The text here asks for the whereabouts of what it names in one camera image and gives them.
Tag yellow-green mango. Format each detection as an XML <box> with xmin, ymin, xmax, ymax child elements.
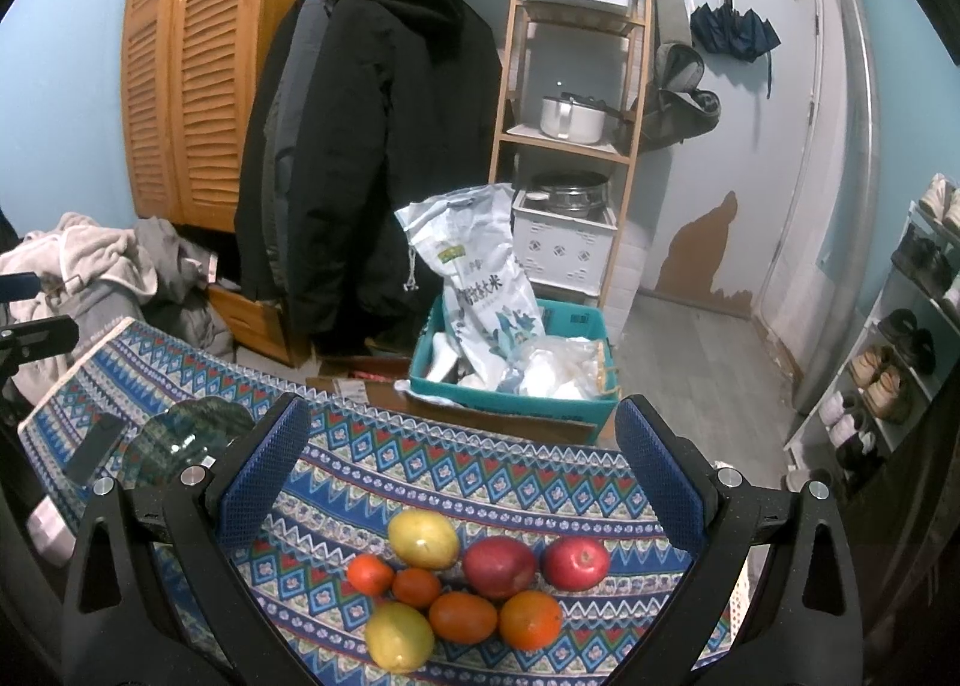
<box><xmin>387</xmin><ymin>509</ymin><xmax>460</xmax><ymax>571</ymax></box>
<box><xmin>364</xmin><ymin>601</ymin><xmax>436</xmax><ymax>675</ymax></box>

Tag cardboard box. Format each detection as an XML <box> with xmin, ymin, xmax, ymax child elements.
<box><xmin>306</xmin><ymin>356</ymin><xmax>592</xmax><ymax>444</ymax></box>

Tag orange fruit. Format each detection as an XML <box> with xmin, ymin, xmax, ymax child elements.
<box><xmin>428</xmin><ymin>592</ymin><xmax>498</xmax><ymax>645</ymax></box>
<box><xmin>498</xmin><ymin>590</ymin><xmax>565</xmax><ymax>652</ymax></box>

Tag dark folded umbrella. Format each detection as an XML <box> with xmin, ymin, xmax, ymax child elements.
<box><xmin>690</xmin><ymin>0</ymin><xmax>781</xmax><ymax>97</ymax></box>

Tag large dark red apple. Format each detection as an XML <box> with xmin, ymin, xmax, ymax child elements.
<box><xmin>462</xmin><ymin>537</ymin><xmax>537</xmax><ymax>601</ymax></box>

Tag black smartphone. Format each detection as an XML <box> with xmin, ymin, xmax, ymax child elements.
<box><xmin>64</xmin><ymin>413</ymin><xmax>125</xmax><ymax>486</ymax></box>

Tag pile of clothes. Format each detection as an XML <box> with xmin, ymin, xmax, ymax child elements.
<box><xmin>2</xmin><ymin>212</ymin><xmax>235</xmax><ymax>404</ymax></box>

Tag small orange tangerine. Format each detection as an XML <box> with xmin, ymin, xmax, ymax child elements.
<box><xmin>347</xmin><ymin>553</ymin><xmax>395</xmax><ymax>597</ymax></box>

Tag wooden louvered wardrobe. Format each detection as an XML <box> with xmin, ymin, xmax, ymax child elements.
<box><xmin>121</xmin><ymin>0</ymin><xmax>294</xmax><ymax>231</ymax></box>

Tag steel pot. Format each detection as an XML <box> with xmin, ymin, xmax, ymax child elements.
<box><xmin>526</xmin><ymin>170</ymin><xmax>610</xmax><ymax>218</ymax></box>

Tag wooden shelf rack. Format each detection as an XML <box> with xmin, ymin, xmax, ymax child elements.
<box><xmin>488</xmin><ymin>0</ymin><xmax>654</xmax><ymax>306</ymax></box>

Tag white rice bag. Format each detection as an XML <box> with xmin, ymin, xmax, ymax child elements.
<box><xmin>395</xmin><ymin>182</ymin><xmax>545</xmax><ymax>390</ymax></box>

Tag small red apple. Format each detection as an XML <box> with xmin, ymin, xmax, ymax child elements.
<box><xmin>540</xmin><ymin>537</ymin><xmax>610</xmax><ymax>592</ymax></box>

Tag black hanging coat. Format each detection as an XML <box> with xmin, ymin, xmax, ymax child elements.
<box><xmin>235</xmin><ymin>0</ymin><xmax>501</xmax><ymax>356</ymax></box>

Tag clear plastic bag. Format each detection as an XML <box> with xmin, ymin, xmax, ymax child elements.
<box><xmin>503</xmin><ymin>335</ymin><xmax>619</xmax><ymax>402</ymax></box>

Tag teal plastic bin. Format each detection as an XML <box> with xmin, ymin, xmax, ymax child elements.
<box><xmin>409</xmin><ymin>298</ymin><xmax>620</xmax><ymax>443</ymax></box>

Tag dark glass plate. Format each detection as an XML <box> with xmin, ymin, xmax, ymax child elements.
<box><xmin>119</xmin><ymin>397</ymin><xmax>254</xmax><ymax>489</ymax></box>

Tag white storage basket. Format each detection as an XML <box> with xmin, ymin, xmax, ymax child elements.
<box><xmin>512</xmin><ymin>191</ymin><xmax>617</xmax><ymax>298</ymax></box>

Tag white cooking pot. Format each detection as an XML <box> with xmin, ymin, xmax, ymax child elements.
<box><xmin>539</xmin><ymin>93</ymin><xmax>607</xmax><ymax>145</ymax></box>

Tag blue patterned tablecloth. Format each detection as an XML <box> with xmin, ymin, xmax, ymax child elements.
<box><xmin>18</xmin><ymin>321</ymin><xmax>690</xmax><ymax>684</ymax></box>

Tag hanging grey bag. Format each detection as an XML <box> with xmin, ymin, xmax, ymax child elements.
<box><xmin>640</xmin><ymin>0</ymin><xmax>721</xmax><ymax>152</ymax></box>

